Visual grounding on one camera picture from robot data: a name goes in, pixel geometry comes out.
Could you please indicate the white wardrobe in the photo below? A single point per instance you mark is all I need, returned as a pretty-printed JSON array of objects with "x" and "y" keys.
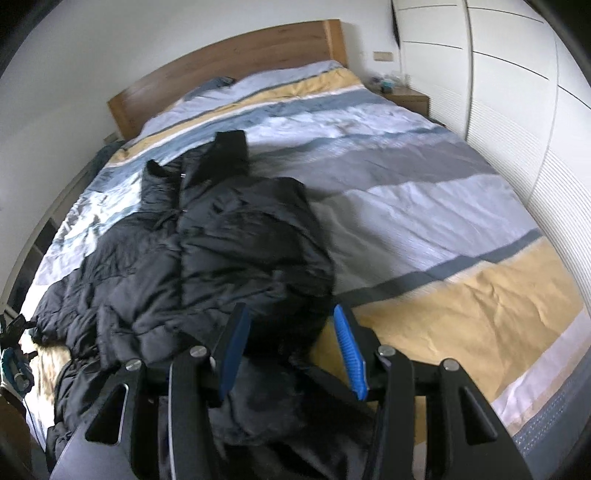
[{"x": 508, "y": 92}]

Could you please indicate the blue-grey pillow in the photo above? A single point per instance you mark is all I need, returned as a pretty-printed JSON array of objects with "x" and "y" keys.
[{"x": 212, "y": 85}]

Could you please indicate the wooden nightstand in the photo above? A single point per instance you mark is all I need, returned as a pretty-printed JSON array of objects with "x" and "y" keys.
[{"x": 406, "y": 98}]

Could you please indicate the striped duvet bed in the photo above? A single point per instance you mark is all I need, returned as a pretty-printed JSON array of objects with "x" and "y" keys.
[{"x": 415, "y": 184}]

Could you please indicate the wooden headboard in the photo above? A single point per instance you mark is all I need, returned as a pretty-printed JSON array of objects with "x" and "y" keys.
[{"x": 231, "y": 60}]

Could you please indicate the black puffer jacket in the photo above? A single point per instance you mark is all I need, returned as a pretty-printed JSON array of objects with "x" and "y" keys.
[{"x": 231, "y": 230}]

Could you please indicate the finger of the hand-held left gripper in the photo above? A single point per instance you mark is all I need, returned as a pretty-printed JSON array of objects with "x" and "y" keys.
[{"x": 11, "y": 327}]

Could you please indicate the beige wall switch plate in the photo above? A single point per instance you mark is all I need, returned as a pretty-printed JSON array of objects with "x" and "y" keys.
[{"x": 383, "y": 56}]

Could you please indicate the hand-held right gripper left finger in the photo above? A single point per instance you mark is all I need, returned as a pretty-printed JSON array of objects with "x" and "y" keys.
[{"x": 233, "y": 350}]

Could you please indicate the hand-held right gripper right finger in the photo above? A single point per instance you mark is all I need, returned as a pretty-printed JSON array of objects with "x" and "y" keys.
[{"x": 351, "y": 355}]

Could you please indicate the dark blue cloth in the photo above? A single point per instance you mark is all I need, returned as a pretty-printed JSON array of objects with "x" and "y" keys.
[{"x": 107, "y": 154}]

